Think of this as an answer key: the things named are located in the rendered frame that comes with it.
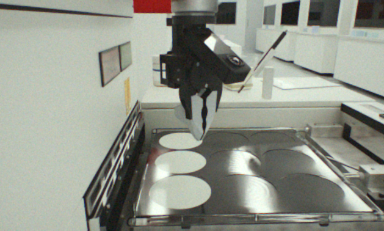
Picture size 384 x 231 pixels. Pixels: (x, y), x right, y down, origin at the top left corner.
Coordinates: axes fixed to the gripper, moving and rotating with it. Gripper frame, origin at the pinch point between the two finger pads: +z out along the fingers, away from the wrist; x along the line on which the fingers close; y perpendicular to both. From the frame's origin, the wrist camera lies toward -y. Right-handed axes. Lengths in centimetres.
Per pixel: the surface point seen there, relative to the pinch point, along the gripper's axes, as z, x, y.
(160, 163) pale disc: 7.3, 3.6, 7.9
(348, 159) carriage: 9.3, -29.8, -14.9
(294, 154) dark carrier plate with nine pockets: 7.3, -19.4, -7.9
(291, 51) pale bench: 64, -768, 409
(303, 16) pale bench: -30, -777, 391
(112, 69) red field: -11.9, 12.3, 7.7
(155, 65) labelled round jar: -5.9, -21.1, 42.1
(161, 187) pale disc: 7.3, 8.9, 0.6
